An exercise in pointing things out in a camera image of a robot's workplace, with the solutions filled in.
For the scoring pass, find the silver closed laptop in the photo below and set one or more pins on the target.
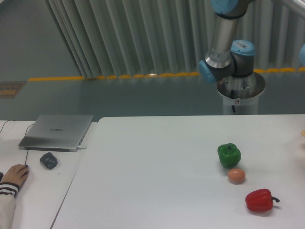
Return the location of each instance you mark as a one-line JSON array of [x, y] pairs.
[[57, 132]]

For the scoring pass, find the pale corrugated curtain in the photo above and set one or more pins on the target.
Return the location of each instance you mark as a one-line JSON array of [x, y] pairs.
[[115, 38]]

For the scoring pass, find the black computer mouse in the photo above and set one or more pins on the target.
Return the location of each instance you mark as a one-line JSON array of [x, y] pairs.
[[26, 173]]

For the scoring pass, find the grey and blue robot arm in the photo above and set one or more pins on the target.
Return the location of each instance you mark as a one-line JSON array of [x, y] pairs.
[[224, 43]]

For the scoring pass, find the small dark grey device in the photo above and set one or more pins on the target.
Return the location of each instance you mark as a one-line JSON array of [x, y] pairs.
[[49, 161]]

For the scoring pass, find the red bell pepper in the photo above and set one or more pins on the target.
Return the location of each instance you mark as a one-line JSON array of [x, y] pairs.
[[260, 200]]

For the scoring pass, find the forearm in striped cuff sleeve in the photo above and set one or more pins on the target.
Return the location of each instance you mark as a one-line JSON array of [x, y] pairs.
[[7, 203]]

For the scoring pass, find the brown egg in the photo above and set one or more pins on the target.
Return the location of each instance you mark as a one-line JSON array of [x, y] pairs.
[[236, 175]]

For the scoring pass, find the person's hand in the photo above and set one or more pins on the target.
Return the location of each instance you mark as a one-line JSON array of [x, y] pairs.
[[14, 175]]

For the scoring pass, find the green bell pepper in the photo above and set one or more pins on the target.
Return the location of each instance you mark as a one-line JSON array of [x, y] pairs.
[[229, 155]]

